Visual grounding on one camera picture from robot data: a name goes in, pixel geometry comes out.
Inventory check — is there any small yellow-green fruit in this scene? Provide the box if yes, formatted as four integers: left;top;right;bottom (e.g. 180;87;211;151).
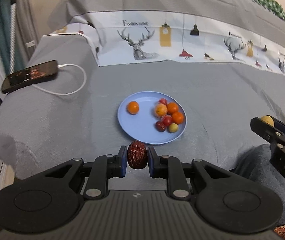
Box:
260;115;274;127

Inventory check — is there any dark red jujube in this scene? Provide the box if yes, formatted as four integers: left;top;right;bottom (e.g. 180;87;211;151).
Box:
127;140;147;170
155;121;166;132

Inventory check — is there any yellow fruit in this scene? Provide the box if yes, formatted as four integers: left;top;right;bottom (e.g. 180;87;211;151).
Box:
168;123;179;133

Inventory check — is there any red apple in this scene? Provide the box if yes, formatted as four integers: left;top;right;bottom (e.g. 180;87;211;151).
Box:
161;115;172;127

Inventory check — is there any orange fruit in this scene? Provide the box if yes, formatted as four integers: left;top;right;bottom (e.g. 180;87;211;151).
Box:
154;103;168;118

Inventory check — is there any orange tangerine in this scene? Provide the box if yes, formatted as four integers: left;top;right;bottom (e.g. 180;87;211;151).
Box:
127;101;139;115
167;102;179;115
171;112;184;125

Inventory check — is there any grey trouser knee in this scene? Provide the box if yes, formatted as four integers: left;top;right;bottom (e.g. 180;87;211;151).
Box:
234;144;285;225

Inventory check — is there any dark red jujube on plate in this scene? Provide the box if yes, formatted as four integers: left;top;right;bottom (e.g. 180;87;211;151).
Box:
155;121;166;132

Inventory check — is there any light blue plate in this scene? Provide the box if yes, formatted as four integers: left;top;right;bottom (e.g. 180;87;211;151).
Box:
117;91;187;145

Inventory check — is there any orange tangerine on plate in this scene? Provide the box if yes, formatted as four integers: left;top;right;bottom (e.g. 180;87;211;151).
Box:
167;102;179;115

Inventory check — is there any grey sofa cover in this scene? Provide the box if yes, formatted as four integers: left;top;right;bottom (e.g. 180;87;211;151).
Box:
0;0;285;179

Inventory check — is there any small red wrapped fruit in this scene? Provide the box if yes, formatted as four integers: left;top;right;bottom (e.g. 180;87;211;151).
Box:
159;98;168;105

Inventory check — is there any black smartphone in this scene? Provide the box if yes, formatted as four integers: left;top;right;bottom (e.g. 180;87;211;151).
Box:
1;60;58;94

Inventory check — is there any white deer print cloth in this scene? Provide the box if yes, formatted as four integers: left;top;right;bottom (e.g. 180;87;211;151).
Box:
56;11;285;74

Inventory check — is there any grey curtain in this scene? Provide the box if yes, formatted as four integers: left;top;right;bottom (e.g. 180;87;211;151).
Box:
10;0;40;63

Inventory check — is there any green checkered cloth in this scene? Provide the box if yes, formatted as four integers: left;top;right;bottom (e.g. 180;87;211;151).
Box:
65;0;285;25

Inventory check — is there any white charging cable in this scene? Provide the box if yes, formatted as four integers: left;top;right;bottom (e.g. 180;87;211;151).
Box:
31;63;87;96

